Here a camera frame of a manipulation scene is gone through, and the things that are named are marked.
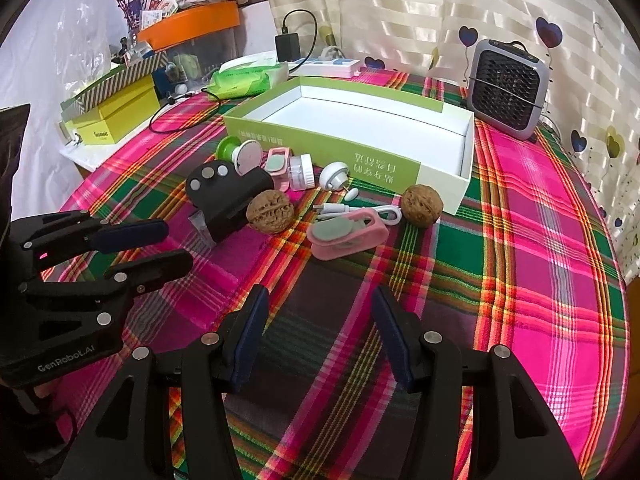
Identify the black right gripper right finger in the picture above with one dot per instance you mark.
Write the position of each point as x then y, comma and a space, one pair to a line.
514, 434

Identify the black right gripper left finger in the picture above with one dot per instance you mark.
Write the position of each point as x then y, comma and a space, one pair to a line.
127, 434

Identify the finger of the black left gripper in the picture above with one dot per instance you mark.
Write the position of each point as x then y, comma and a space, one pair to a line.
123, 236
152, 273

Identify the black handheld device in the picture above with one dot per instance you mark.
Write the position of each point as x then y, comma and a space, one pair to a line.
224, 217

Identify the brown walnut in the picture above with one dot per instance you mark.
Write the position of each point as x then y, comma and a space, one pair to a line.
421, 205
270, 212

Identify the green white spool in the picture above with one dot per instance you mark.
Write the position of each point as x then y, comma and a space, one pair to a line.
244, 155

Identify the small pink clip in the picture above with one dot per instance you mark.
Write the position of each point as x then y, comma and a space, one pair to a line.
276, 165

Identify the large pink clip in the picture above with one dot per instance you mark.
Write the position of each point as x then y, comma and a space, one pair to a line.
345, 235

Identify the black round disc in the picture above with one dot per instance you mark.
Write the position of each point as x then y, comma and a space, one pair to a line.
214, 180

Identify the yellow cardboard box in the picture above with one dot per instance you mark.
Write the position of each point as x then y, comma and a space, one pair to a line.
115, 117

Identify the striped gift box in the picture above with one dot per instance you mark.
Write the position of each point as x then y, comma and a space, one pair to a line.
117, 79

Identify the green tissue pack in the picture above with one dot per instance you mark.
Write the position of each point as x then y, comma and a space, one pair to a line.
243, 81

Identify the orange lid storage bin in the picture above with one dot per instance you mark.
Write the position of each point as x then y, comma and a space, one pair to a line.
197, 40

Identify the white round knob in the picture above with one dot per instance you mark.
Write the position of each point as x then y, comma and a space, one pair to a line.
335, 178

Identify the black power adapter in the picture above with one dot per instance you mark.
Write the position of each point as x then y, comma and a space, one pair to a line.
288, 47

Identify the white power strip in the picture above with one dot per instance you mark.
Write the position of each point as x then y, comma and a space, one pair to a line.
341, 68

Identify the green white cardboard box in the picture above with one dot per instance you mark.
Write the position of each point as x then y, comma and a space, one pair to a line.
388, 138

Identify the grey mini desk fan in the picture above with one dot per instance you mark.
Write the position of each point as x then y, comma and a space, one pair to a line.
507, 87

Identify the heart patterned curtain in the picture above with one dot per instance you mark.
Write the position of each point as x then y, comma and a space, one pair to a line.
593, 95

